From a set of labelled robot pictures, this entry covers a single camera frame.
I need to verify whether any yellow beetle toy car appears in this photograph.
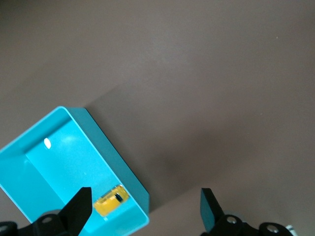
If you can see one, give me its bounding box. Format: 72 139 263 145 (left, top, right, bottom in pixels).
94 184 129 217

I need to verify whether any teal plastic bin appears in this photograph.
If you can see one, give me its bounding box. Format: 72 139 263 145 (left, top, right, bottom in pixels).
0 106 151 236

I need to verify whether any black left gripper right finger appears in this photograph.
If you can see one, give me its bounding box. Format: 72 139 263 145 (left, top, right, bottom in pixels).
200 188 294 236

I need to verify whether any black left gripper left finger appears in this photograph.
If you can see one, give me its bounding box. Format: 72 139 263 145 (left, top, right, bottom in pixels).
0 186 93 236

